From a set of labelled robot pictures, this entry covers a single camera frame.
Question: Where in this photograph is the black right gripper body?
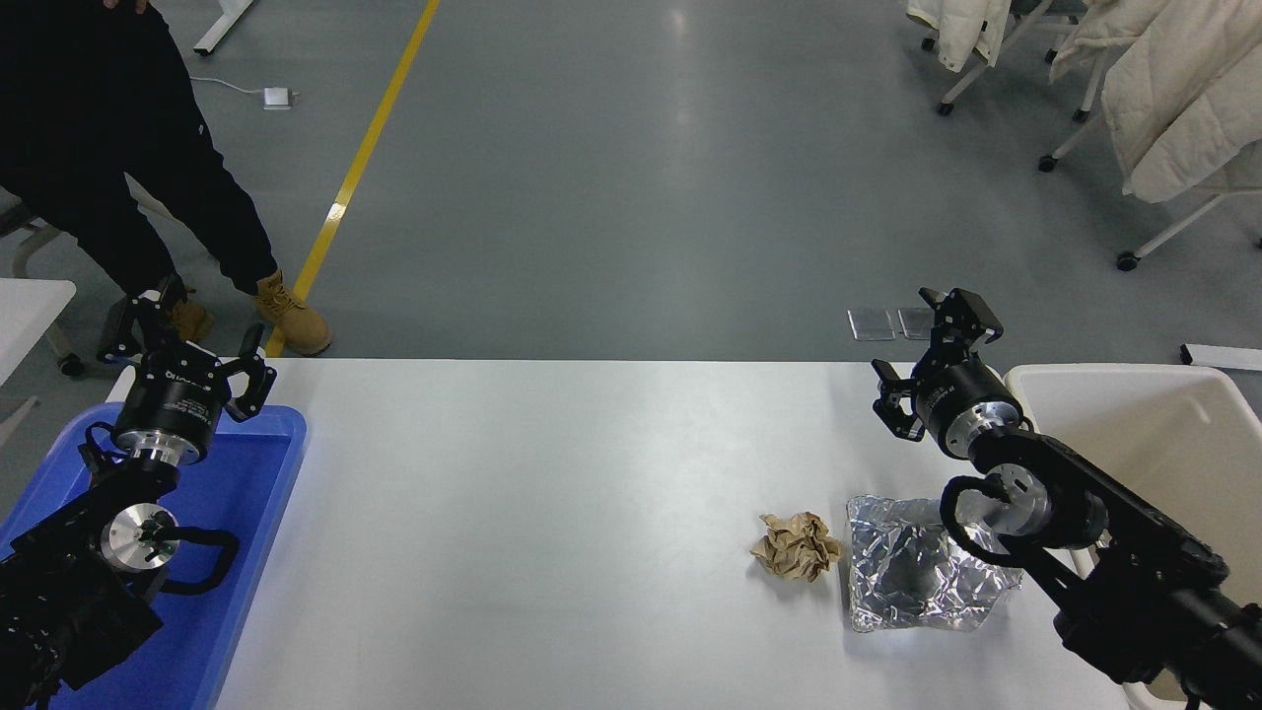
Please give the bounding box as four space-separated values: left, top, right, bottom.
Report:
912 355 1018 455

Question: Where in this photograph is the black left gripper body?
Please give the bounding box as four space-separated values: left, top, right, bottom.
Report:
111 352 236 452

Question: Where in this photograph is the tan paper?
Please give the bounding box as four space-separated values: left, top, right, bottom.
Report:
749 511 844 584

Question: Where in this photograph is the silver foil tray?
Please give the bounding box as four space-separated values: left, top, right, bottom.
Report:
846 493 1024 634

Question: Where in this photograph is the small white table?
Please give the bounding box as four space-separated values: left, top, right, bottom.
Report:
0 279 86 378

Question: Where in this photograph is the blue plastic tray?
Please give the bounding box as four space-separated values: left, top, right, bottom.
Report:
0 404 308 710

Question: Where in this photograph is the white-legged rolling chair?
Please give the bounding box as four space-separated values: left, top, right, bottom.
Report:
1073 49 1112 123
920 0 1086 117
1035 104 1262 272

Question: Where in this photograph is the person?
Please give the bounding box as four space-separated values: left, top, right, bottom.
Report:
0 0 333 357

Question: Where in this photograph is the large pale plastic bin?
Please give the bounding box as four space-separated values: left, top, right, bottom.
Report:
1004 363 1262 710

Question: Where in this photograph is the white flat bar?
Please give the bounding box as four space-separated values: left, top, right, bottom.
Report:
1180 342 1262 372

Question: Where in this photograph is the large cream padded coat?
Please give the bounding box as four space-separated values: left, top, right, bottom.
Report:
1099 0 1262 205

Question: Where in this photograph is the white desk foot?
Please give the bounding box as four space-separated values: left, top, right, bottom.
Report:
192 0 259 57

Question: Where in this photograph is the white power adapter with cable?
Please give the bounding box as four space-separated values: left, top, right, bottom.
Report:
187 75 295 110

